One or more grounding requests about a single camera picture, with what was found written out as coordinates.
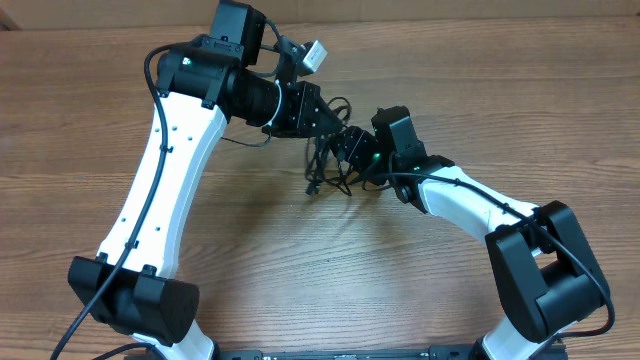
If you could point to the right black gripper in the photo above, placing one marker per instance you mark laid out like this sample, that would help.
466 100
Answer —
353 144

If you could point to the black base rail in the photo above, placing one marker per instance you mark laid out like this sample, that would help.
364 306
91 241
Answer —
436 352

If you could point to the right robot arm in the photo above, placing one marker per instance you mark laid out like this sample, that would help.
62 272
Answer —
549 282

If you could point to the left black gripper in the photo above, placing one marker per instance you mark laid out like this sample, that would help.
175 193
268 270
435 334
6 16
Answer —
306 100

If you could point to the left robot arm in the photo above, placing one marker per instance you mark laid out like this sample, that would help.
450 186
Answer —
197 87

